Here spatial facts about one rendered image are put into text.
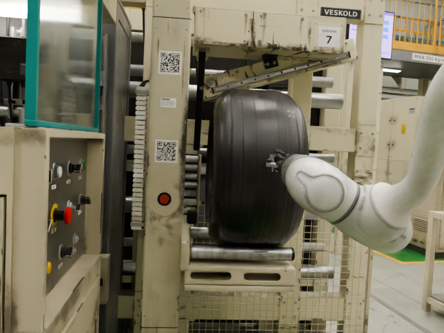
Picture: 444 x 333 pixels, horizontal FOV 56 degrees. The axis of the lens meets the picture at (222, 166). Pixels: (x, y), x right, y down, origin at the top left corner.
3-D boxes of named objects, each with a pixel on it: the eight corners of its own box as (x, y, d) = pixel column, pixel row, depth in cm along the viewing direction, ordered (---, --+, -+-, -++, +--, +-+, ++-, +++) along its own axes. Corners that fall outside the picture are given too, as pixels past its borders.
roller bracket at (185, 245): (179, 271, 131) (180, 240, 130) (180, 241, 171) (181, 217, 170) (190, 271, 131) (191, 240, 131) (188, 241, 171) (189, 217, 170)
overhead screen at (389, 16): (346, 54, 480) (349, 5, 477) (344, 55, 485) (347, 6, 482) (391, 59, 496) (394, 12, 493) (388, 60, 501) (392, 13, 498)
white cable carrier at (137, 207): (131, 229, 141) (136, 86, 139) (132, 226, 146) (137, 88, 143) (144, 230, 142) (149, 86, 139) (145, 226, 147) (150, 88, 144)
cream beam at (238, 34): (193, 43, 163) (195, 4, 163) (192, 56, 188) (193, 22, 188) (345, 54, 169) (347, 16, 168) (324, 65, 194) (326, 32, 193)
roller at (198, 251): (187, 259, 138) (187, 256, 134) (187, 246, 140) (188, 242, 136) (292, 262, 141) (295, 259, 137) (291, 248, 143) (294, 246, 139)
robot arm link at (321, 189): (272, 185, 94) (319, 214, 96) (289, 205, 78) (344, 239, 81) (299, 144, 92) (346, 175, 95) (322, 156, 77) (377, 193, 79)
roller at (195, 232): (187, 239, 166) (187, 237, 162) (187, 228, 168) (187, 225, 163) (273, 242, 169) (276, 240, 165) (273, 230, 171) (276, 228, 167)
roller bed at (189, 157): (151, 222, 180) (154, 152, 178) (154, 216, 194) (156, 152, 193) (198, 224, 182) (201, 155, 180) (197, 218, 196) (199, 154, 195)
